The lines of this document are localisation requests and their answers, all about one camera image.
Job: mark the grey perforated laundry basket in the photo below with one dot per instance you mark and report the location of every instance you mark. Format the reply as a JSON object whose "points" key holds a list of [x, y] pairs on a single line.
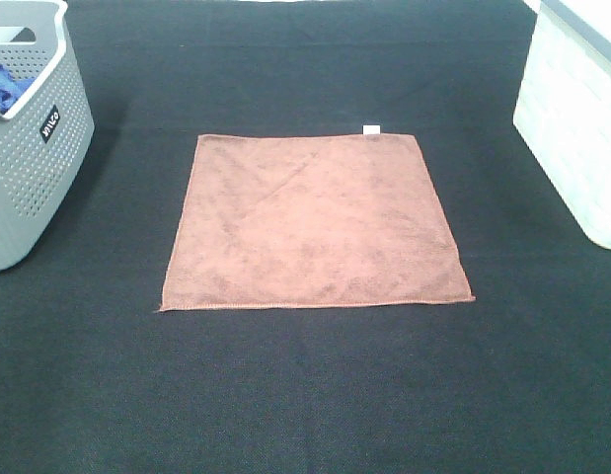
{"points": [[43, 146]]}

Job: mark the black table mat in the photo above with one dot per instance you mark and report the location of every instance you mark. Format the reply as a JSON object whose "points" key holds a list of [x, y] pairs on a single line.
{"points": [[95, 379]]}

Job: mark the brown microfiber towel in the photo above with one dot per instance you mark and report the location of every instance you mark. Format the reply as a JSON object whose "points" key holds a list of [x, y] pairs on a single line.
{"points": [[311, 222]]}

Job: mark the white plastic basket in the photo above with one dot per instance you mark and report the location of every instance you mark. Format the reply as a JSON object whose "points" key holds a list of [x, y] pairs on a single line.
{"points": [[563, 107]]}

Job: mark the blue cloth in basket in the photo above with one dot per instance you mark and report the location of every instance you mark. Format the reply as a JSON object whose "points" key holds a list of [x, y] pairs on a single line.
{"points": [[14, 93]]}

